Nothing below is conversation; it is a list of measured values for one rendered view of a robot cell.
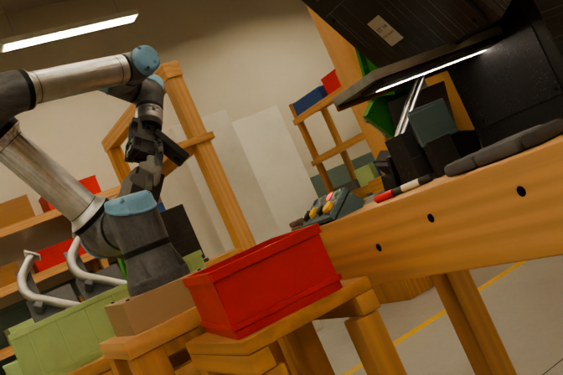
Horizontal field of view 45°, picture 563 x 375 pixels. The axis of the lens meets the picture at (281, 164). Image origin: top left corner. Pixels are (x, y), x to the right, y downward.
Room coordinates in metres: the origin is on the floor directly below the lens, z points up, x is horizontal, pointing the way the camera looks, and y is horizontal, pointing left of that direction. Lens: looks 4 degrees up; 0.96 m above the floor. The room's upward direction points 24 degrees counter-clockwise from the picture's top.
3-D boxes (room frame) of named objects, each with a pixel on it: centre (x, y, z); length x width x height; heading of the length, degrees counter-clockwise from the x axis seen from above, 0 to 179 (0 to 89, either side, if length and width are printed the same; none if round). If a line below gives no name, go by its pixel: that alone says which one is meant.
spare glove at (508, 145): (1.06, -0.33, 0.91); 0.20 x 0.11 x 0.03; 31
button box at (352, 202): (1.55, -0.06, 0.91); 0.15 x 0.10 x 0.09; 27
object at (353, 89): (1.40, -0.36, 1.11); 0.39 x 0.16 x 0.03; 117
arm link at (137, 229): (1.63, 0.38, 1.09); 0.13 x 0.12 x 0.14; 43
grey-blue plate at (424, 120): (1.36, -0.31, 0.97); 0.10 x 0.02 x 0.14; 117
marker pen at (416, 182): (1.33, -0.20, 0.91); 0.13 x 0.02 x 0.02; 54
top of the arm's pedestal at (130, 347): (1.63, 0.38, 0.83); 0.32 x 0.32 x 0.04; 27
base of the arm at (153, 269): (1.63, 0.38, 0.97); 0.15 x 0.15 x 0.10
